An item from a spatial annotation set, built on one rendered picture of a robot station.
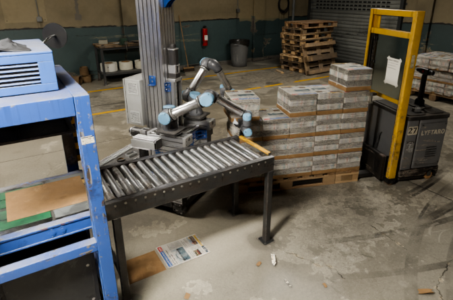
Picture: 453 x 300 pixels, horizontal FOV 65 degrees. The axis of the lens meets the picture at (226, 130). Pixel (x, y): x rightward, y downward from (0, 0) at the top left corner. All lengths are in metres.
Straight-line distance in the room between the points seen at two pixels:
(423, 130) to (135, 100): 3.05
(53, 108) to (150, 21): 1.79
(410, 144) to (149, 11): 3.04
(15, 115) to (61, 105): 0.20
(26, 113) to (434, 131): 3.91
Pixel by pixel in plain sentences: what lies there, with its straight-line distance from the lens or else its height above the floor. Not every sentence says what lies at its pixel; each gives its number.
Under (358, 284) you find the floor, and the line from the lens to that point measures 3.04.
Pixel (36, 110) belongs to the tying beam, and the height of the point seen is 1.51.
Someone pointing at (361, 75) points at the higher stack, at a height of 1.22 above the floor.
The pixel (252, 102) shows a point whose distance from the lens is 3.49.
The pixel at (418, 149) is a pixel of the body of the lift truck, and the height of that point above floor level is 0.40.
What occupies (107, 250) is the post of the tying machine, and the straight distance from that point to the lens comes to 2.29.
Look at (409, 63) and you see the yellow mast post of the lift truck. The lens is 3.98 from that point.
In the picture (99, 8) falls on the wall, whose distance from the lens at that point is 9.60.
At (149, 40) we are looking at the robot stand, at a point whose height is 1.61.
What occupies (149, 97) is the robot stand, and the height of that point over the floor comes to 1.06.
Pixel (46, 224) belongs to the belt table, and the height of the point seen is 0.79.
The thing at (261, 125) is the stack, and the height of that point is 0.77.
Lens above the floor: 2.01
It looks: 21 degrees down
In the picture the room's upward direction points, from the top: straight up
